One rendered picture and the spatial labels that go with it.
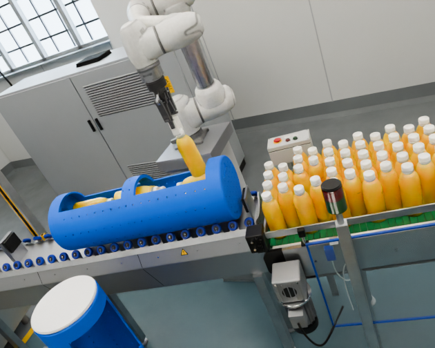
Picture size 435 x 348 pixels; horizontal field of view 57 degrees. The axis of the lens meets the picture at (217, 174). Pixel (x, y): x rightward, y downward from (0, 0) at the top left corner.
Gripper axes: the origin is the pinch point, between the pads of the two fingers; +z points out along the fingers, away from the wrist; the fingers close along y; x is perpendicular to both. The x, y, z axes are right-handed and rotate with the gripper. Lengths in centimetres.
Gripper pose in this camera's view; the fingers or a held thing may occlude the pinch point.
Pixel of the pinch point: (175, 125)
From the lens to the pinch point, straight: 161.6
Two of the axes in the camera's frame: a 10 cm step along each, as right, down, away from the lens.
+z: 3.5, 8.0, 4.8
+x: 9.3, -2.1, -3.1
